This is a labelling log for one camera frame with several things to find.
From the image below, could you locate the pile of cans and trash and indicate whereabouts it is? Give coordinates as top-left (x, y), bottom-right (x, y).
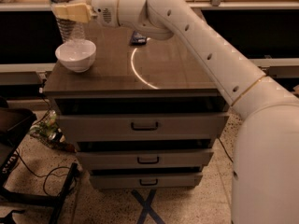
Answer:
top-left (29, 110), bottom-right (76, 153)

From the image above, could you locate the black stand with cables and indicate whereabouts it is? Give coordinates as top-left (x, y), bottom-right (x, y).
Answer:
top-left (0, 98), bottom-right (78, 224)

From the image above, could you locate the grey three-drawer cabinet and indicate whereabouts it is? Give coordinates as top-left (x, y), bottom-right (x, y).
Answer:
top-left (45, 27), bottom-right (228, 180)

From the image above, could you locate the top grey drawer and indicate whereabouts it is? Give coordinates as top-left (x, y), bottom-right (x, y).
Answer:
top-left (59, 112), bottom-right (228, 144)

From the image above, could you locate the dark snack bar wrapper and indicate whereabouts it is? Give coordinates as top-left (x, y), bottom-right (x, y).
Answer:
top-left (130, 31), bottom-right (147, 46)

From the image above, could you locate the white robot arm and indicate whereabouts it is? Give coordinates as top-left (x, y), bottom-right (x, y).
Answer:
top-left (51, 0), bottom-right (299, 224)

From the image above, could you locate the long black floor cable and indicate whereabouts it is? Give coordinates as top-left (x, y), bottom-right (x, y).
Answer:
top-left (217, 137), bottom-right (234, 164)

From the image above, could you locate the middle grey drawer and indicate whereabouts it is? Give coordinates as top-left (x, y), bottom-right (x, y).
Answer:
top-left (77, 149), bottom-right (213, 171)

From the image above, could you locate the clear plastic water bottle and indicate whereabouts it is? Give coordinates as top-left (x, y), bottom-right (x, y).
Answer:
top-left (50, 0), bottom-right (85, 43)

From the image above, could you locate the bottom grey drawer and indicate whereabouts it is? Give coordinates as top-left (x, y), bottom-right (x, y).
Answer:
top-left (90, 172), bottom-right (202, 189)

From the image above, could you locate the white ceramic bowl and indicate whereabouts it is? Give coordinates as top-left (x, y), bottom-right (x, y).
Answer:
top-left (55, 39), bottom-right (96, 73)

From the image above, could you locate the grey drawer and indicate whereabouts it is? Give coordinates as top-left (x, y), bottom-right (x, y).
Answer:
top-left (59, 112), bottom-right (228, 144)
top-left (90, 172), bottom-right (202, 189)
top-left (77, 149), bottom-right (213, 171)

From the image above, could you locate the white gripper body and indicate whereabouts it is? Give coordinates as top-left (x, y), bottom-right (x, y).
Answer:
top-left (92, 0), bottom-right (120, 27)

